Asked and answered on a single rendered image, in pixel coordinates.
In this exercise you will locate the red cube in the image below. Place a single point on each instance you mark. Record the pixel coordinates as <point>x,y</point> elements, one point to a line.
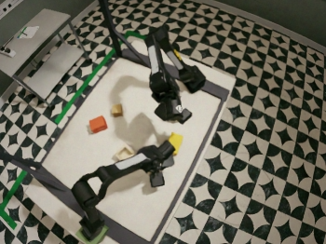
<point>98,124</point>

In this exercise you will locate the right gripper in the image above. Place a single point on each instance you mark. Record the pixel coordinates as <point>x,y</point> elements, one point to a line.
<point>155,179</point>

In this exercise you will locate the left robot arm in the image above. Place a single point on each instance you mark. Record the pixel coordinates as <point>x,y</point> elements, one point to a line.
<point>160,79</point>

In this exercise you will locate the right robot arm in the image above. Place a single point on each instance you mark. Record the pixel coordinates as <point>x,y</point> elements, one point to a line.
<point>147,158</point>

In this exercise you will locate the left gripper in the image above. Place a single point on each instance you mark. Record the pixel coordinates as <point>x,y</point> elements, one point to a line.
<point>186,113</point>

